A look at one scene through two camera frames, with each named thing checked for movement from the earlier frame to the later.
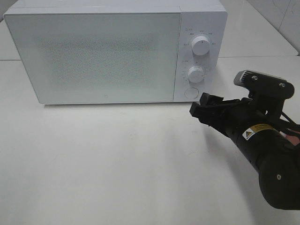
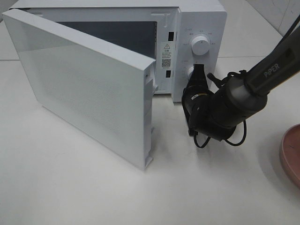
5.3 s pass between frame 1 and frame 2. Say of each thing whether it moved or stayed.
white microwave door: moved
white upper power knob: stayed
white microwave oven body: stayed
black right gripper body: moved
